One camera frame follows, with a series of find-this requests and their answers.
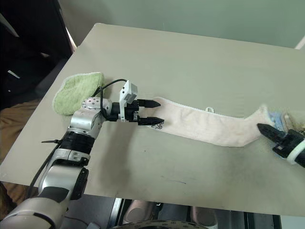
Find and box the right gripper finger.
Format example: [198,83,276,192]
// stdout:
[256,123,287,144]

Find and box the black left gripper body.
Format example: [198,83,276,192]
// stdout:
[123,99,141,125]

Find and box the green terry towel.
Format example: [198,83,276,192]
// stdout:
[52,71,105,117]

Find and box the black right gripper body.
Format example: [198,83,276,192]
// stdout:
[272,129,305,158]

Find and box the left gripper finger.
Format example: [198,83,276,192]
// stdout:
[138,99,161,108]
[137,116,166,126]

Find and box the pale pink terry towel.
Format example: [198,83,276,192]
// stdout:
[148,96,274,148]

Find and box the rounded pinkish grey shape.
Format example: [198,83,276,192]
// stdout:
[123,199,155,225]
[190,206,219,227]

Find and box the black office chair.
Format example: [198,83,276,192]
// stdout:
[0,0,78,113]

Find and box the small blue white item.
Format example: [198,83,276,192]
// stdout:
[268,111,286,132]

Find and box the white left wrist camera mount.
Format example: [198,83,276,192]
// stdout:
[118,80,138,123]

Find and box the white corner trim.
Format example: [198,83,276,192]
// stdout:
[295,35,305,50]

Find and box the silver black table frame bar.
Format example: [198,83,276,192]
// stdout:
[245,211,282,229]
[109,197,125,229]

